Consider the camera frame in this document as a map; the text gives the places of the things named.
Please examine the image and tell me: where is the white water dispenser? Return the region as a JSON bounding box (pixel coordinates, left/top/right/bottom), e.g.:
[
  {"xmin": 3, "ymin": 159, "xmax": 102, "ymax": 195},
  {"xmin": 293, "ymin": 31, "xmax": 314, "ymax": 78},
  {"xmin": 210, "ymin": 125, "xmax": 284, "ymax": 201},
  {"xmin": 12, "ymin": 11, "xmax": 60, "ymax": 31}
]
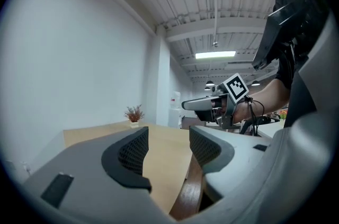
[{"xmin": 169, "ymin": 90, "xmax": 182, "ymax": 129}]

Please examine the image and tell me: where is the small reddish potted plant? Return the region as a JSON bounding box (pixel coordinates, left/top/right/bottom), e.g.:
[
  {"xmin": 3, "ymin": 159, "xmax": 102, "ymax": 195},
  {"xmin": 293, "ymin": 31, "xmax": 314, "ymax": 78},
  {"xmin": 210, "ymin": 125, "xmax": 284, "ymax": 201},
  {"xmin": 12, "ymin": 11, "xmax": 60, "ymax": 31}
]
[{"xmin": 124, "ymin": 104, "xmax": 145, "ymax": 128}]

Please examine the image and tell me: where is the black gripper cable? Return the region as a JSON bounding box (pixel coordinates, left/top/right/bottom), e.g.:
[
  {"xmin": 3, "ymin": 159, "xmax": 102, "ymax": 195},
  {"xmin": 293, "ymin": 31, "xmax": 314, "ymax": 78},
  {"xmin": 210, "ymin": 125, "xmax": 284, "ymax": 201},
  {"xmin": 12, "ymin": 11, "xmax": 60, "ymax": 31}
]
[{"xmin": 239, "ymin": 95, "xmax": 266, "ymax": 137}]

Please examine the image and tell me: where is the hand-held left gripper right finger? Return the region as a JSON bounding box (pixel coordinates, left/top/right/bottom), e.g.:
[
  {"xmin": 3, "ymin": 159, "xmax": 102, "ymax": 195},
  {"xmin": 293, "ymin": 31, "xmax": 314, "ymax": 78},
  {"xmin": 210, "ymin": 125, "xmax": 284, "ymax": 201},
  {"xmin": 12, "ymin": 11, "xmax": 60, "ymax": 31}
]
[{"xmin": 189, "ymin": 126, "xmax": 272, "ymax": 201}]

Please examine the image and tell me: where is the light wooden table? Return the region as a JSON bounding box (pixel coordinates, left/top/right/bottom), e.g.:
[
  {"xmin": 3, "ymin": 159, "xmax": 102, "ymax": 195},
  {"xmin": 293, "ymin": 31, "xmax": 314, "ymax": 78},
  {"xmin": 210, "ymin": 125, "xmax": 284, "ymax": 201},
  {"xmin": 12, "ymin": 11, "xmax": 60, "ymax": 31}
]
[{"xmin": 63, "ymin": 122, "xmax": 194, "ymax": 216}]

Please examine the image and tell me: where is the rectangular ceiling light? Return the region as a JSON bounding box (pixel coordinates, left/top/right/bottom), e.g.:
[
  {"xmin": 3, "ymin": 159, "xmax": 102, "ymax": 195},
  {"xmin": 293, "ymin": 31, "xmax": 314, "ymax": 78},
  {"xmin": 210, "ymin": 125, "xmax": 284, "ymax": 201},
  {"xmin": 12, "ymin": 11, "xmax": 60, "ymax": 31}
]
[{"xmin": 195, "ymin": 50, "xmax": 236, "ymax": 60}]

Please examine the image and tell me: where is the black chest-mounted screen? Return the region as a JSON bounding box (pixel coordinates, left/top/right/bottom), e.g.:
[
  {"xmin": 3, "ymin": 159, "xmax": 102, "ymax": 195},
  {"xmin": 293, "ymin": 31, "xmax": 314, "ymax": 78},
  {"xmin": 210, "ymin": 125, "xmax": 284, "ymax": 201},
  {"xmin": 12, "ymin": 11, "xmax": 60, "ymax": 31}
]
[{"xmin": 253, "ymin": 2, "xmax": 297, "ymax": 71}]

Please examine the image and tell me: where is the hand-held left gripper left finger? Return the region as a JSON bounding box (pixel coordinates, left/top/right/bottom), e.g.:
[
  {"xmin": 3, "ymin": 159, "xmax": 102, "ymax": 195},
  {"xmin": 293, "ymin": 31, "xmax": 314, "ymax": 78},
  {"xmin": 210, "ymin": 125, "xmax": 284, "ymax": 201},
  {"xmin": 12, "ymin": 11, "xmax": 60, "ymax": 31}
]
[{"xmin": 23, "ymin": 126, "xmax": 170, "ymax": 221}]

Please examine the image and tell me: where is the person's right forearm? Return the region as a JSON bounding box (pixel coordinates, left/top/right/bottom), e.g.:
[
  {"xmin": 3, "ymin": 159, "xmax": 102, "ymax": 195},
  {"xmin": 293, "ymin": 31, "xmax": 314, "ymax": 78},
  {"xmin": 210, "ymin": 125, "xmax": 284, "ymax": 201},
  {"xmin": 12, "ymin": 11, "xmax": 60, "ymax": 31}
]
[{"xmin": 233, "ymin": 77, "xmax": 292, "ymax": 124}]

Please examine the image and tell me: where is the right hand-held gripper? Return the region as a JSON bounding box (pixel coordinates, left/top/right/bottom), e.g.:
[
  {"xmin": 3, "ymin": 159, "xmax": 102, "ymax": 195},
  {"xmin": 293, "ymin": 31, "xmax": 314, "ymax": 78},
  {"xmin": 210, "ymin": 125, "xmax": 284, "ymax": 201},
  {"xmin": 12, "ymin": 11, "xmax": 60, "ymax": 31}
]
[{"xmin": 181, "ymin": 73, "xmax": 249, "ymax": 130}]

